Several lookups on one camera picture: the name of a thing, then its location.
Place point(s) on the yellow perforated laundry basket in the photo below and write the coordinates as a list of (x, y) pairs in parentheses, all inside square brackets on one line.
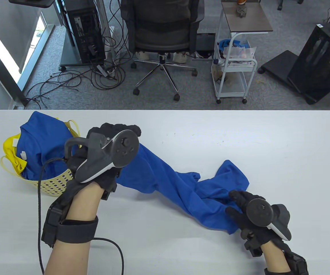
[(54, 184)]

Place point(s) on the black computer tower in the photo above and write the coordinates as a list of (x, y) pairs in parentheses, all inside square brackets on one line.
[(84, 31)]

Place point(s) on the silver desk column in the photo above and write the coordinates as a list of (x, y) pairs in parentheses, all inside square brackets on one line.
[(103, 17)]

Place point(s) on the black desk top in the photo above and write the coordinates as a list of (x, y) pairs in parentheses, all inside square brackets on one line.
[(33, 3)]

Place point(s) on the white rolling cart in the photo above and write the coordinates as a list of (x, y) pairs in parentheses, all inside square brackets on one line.
[(230, 91)]

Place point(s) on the brown fuzzy item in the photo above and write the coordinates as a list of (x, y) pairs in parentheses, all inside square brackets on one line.
[(218, 74)]

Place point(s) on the person's left hand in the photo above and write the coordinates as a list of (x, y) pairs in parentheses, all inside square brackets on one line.
[(110, 127)]

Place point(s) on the grey power strip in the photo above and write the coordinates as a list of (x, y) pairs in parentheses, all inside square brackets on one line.
[(102, 70)]

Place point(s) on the black and white hand controller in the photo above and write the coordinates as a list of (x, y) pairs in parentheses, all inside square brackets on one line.
[(124, 151), (258, 212)]

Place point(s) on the black rolling platform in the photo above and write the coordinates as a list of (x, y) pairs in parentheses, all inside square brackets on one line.
[(279, 64)]

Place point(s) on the black box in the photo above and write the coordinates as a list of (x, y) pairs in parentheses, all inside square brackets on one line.
[(205, 41)]

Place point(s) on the blue cloth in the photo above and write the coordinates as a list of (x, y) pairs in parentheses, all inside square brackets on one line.
[(225, 43)]

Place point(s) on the grey computer trolley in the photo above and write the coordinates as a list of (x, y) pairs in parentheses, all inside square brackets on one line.
[(67, 57)]

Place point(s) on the brown side table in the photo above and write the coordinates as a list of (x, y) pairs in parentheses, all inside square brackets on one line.
[(253, 20)]

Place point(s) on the black mesh computer case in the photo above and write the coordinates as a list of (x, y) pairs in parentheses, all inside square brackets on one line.
[(316, 63)]

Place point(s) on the grey crumpled glove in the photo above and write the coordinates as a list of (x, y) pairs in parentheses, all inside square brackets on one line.
[(241, 11)]

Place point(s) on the yellow t-shirt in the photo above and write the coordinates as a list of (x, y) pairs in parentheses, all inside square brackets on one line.
[(10, 149)]

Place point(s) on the person's right forearm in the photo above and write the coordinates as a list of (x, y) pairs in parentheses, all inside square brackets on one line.
[(276, 257)]

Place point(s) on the orange object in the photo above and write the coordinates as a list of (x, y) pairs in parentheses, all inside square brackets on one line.
[(241, 2)]

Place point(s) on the clear plastic bags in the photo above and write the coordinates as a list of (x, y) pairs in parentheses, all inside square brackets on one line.
[(240, 53)]

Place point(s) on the person's right hand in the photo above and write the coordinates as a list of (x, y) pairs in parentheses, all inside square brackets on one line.
[(236, 216)]

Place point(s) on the blue t-shirt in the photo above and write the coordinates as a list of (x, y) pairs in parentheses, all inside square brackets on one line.
[(47, 143), (182, 189)]

